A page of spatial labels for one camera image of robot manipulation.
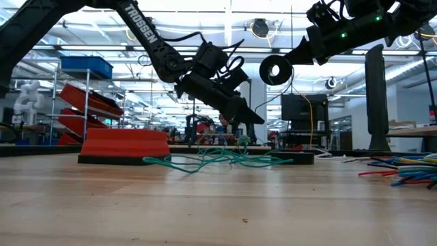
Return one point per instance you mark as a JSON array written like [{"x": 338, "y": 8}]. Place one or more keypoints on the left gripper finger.
[{"x": 252, "y": 118}]

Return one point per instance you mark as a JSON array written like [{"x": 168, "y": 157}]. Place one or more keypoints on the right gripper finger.
[{"x": 300, "y": 53}]

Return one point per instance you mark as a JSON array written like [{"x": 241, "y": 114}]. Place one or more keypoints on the black plastic spool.
[{"x": 264, "y": 73}]

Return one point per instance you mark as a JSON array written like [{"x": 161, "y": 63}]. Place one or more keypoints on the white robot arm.
[{"x": 29, "y": 102}]

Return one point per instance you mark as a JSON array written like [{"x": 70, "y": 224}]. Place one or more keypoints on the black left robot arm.
[{"x": 143, "y": 29}]

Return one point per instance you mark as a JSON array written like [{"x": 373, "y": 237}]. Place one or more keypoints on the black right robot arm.
[{"x": 409, "y": 13}]

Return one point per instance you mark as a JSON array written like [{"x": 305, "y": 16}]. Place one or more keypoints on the black bench robot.
[
  {"x": 198, "y": 124},
  {"x": 252, "y": 135}
]

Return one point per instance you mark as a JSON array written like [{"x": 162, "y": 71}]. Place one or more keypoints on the white round pillar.
[{"x": 260, "y": 99}]

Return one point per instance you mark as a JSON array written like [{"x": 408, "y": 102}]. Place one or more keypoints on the person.
[{"x": 223, "y": 122}]

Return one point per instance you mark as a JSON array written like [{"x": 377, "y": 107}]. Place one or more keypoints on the black monitor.
[{"x": 300, "y": 107}]

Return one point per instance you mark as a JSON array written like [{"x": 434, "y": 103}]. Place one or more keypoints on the thin black rod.
[{"x": 428, "y": 75}]

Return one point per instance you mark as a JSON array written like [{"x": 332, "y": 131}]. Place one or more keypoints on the red box with black base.
[{"x": 124, "y": 145}]

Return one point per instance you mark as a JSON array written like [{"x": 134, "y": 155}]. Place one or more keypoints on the wooden side table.
[{"x": 413, "y": 131}]

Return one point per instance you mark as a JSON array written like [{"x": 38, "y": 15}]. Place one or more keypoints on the metal rack with red bins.
[{"x": 85, "y": 102}]

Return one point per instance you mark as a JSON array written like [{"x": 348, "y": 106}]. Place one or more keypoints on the blue plastic bin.
[{"x": 87, "y": 65}]

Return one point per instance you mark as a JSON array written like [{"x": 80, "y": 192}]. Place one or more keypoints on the black frame stand with camera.
[{"x": 194, "y": 112}]

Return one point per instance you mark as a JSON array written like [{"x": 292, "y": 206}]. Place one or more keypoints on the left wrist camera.
[{"x": 235, "y": 80}]

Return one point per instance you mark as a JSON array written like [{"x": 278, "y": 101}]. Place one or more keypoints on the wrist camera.
[
  {"x": 322, "y": 15},
  {"x": 235, "y": 80}
]

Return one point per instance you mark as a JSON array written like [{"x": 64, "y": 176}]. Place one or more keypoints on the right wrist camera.
[{"x": 322, "y": 15}]

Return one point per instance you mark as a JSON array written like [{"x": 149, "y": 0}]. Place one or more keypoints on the black upright post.
[{"x": 376, "y": 99}]

